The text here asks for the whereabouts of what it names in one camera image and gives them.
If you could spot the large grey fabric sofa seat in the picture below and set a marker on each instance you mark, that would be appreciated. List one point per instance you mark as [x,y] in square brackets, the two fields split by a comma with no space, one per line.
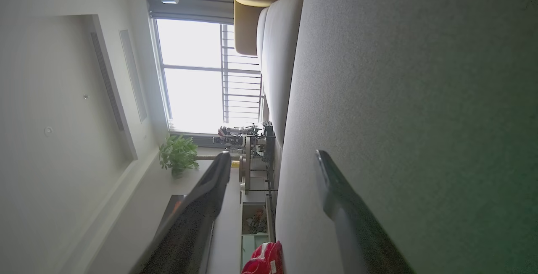
[420,97]

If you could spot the metal balcony railing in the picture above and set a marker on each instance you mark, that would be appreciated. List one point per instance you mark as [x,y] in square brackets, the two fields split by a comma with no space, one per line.
[241,82]

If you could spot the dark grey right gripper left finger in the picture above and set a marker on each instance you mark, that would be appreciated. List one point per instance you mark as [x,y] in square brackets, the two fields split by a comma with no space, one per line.
[189,232]

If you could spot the grey fabric sofa cushion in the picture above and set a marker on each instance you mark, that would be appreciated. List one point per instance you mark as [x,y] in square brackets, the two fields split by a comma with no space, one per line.
[277,55]

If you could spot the large bright window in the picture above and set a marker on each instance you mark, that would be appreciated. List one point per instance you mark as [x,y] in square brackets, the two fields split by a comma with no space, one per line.
[189,89]

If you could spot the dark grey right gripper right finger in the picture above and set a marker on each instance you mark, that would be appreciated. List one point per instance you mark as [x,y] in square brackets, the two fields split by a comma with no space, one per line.
[357,232]

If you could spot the plain red garment white trim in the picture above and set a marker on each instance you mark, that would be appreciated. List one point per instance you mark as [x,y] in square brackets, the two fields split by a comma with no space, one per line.
[262,261]

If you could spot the robot figure by window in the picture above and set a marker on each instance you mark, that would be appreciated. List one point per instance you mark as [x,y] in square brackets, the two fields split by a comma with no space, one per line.
[231,137]

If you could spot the black metal shelf rack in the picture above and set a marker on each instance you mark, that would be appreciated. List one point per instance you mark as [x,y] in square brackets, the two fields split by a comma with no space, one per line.
[265,148]

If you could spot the white storage cabinet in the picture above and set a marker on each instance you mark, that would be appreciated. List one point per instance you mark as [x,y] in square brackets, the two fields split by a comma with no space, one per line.
[254,240]

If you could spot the green potted plant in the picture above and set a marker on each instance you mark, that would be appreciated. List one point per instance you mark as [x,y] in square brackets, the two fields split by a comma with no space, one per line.
[178,154]

